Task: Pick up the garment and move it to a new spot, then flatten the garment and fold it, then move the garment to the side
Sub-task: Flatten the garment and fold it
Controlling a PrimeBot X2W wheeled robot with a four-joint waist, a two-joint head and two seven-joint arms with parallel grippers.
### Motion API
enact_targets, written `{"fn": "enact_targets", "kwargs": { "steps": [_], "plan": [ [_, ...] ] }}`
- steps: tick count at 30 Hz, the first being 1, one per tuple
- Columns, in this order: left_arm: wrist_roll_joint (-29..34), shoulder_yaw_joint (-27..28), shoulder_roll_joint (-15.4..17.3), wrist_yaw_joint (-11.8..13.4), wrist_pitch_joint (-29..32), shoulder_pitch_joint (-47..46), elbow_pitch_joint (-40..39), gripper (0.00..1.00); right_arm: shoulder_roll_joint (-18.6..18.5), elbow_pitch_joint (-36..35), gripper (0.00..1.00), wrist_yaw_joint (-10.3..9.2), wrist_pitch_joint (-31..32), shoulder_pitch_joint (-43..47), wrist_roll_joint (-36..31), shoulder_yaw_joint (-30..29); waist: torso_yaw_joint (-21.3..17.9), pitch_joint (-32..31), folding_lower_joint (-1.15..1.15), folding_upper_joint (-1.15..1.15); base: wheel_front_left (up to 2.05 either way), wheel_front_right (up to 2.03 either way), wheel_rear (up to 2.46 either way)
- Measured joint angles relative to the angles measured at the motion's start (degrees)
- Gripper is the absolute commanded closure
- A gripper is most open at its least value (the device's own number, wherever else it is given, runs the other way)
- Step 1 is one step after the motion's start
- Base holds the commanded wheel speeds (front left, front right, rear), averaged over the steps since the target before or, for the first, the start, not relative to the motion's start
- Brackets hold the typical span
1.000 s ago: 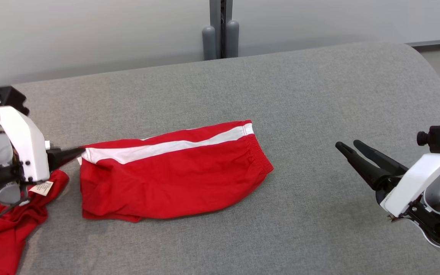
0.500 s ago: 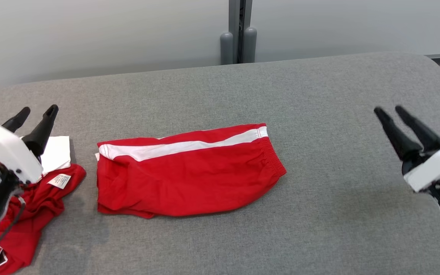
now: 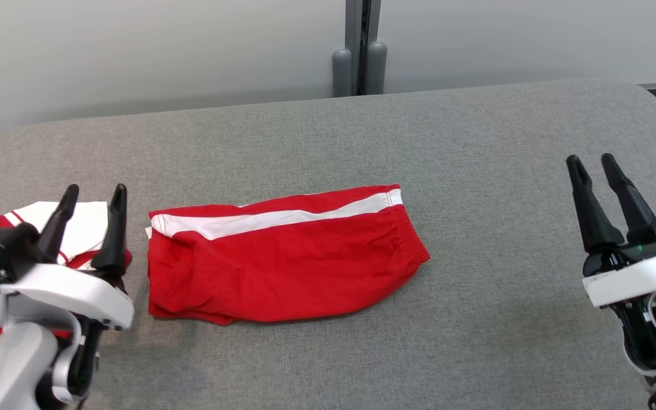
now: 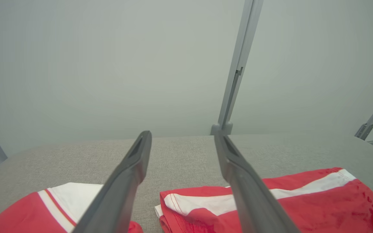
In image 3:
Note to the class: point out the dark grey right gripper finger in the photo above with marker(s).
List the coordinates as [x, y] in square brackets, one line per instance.
[593, 228]
[641, 225]

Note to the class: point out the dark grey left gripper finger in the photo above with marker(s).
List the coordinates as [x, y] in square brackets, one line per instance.
[113, 250]
[57, 233]

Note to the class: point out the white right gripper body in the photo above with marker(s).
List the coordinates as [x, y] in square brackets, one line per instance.
[635, 279]

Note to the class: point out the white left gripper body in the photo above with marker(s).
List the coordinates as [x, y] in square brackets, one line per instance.
[72, 287]

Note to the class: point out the red Bulls jersey white sleeves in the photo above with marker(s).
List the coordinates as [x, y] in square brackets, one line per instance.
[86, 228]

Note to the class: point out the red shorts with white stripe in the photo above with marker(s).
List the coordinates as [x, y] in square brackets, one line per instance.
[282, 267]

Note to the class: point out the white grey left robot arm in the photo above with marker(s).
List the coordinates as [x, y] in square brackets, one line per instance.
[3, 364]

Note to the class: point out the grey metal double post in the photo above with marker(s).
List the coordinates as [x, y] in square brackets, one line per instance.
[352, 28]

